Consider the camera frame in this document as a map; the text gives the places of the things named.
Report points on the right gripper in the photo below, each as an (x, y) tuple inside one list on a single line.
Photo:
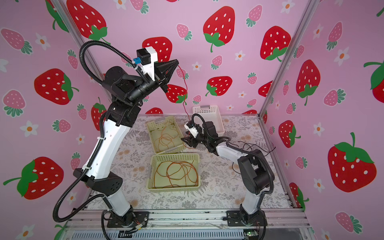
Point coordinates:
[(191, 140)]

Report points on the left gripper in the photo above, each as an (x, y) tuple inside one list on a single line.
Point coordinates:
[(167, 67)]

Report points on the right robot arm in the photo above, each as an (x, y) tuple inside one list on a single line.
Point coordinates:
[(256, 173)]

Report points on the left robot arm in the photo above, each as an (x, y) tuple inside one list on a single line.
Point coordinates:
[(128, 93)]

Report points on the small green basket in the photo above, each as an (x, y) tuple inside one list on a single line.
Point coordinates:
[(165, 136)]

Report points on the white plastic basket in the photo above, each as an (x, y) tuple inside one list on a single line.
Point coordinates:
[(211, 113)]

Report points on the large green basket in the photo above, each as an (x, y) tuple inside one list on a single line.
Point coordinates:
[(174, 172)]

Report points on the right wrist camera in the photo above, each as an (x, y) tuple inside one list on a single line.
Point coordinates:
[(191, 129)]

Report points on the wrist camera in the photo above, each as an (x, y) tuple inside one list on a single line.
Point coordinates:
[(145, 61), (191, 129)]

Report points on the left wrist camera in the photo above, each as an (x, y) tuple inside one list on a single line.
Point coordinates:
[(145, 61)]

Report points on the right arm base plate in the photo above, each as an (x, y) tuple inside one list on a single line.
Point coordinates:
[(242, 219)]

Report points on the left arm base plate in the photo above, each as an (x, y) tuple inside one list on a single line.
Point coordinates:
[(129, 220)]

